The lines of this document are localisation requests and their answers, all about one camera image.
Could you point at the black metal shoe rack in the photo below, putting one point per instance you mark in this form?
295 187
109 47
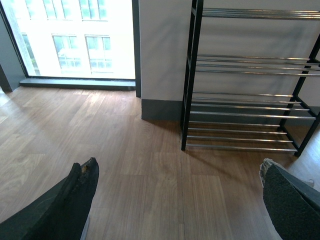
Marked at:
247 121

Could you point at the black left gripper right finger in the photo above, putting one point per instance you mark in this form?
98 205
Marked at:
293 204

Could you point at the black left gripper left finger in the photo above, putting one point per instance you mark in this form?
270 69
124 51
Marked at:
61 213

